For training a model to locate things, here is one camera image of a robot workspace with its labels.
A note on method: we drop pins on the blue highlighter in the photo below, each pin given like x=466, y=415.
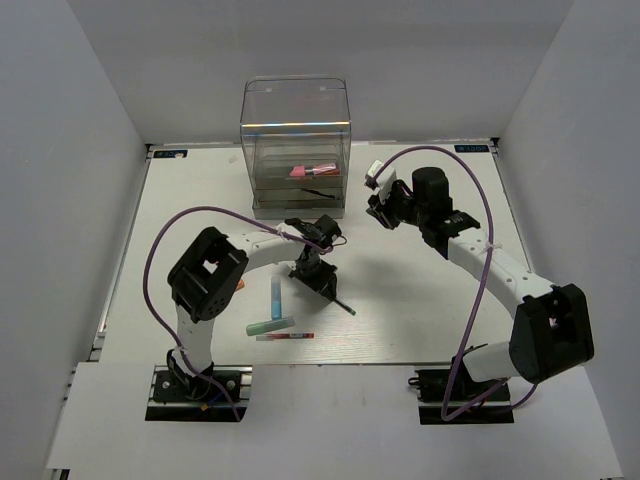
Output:
x=276, y=298

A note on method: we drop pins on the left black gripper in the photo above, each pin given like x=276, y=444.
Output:
x=328, y=273

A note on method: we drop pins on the blue table label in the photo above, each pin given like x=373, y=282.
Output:
x=471, y=148
x=170, y=154

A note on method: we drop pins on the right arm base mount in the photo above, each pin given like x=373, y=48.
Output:
x=430, y=384

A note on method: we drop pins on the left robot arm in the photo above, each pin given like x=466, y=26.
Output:
x=205, y=278

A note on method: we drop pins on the clear acrylic drawer organizer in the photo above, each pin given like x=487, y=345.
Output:
x=295, y=120

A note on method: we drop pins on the pink capped marker tube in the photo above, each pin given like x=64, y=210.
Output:
x=318, y=170

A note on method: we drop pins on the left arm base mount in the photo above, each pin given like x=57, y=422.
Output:
x=169, y=401

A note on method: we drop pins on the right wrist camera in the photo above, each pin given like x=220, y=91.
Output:
x=380, y=179

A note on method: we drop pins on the left blue table label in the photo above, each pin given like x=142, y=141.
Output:
x=170, y=154

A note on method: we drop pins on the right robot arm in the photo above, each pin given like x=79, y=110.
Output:
x=551, y=330

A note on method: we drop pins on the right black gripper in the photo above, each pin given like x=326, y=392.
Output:
x=381, y=207

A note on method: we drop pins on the green highlighter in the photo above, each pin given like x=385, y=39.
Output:
x=272, y=325

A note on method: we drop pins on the green pen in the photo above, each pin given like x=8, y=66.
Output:
x=344, y=306

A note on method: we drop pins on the red pen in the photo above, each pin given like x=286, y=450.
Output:
x=285, y=336

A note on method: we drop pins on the right blue table label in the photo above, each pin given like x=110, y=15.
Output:
x=471, y=148

